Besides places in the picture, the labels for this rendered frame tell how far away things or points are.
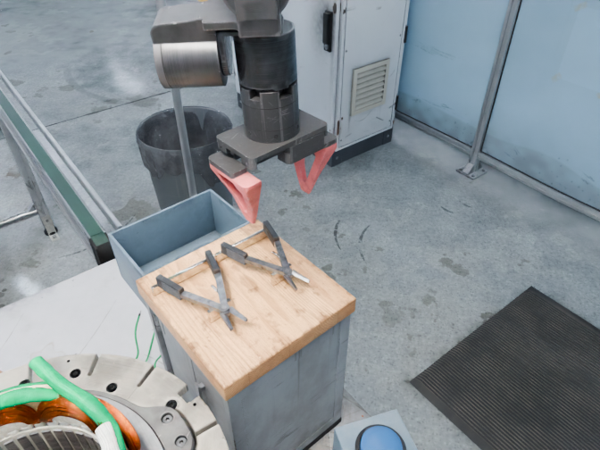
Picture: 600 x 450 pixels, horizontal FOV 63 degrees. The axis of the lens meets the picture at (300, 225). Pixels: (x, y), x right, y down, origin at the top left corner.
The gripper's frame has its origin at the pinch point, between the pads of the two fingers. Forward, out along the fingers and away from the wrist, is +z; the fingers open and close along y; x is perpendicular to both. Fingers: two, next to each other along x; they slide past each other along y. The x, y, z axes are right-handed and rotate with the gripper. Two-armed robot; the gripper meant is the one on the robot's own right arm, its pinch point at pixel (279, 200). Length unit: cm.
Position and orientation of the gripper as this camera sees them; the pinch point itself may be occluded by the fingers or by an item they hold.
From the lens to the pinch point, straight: 57.1
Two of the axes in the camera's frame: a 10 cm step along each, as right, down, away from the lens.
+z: 0.4, 7.7, 6.3
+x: 6.5, 4.6, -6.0
